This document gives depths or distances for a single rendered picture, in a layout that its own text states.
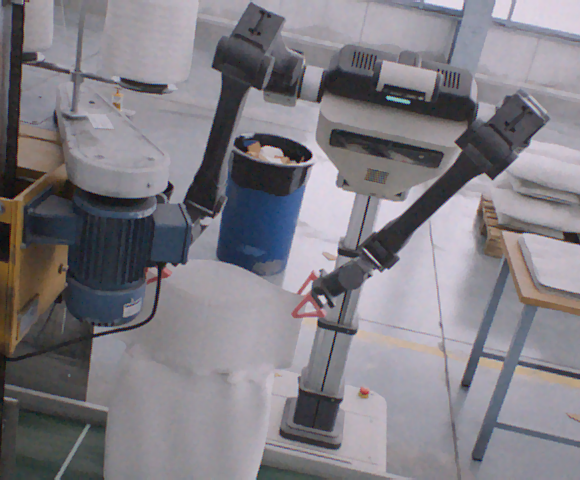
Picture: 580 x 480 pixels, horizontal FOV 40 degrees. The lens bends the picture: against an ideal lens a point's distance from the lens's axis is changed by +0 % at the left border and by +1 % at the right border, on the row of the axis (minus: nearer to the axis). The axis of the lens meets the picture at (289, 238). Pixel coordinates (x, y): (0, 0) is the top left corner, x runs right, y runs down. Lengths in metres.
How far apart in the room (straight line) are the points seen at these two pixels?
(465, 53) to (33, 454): 7.73
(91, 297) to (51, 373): 1.05
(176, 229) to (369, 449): 1.46
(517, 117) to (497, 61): 8.29
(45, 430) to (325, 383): 0.87
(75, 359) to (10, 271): 1.04
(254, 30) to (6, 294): 0.67
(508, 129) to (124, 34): 0.74
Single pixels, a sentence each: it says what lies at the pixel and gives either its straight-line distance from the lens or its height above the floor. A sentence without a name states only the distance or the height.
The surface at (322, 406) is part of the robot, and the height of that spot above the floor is 0.39.
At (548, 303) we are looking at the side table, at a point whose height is 0.74.
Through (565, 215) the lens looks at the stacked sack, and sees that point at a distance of 5.21.
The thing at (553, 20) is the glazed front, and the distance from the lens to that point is 9.91.
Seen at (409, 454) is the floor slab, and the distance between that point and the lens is 3.25.
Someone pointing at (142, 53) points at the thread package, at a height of 1.58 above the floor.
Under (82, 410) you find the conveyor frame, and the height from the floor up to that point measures 0.40.
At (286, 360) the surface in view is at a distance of 1.99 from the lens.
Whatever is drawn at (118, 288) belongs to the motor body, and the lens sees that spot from 1.52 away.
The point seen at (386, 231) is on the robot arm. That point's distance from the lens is 1.77.
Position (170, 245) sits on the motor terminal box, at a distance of 1.51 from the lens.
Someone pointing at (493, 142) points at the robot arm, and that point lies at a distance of 1.59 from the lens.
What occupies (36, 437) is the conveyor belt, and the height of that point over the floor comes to 0.38.
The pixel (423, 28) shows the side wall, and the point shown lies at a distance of 9.77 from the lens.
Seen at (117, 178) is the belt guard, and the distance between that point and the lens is 1.40.
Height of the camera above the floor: 1.91
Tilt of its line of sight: 24 degrees down
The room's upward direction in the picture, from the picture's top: 12 degrees clockwise
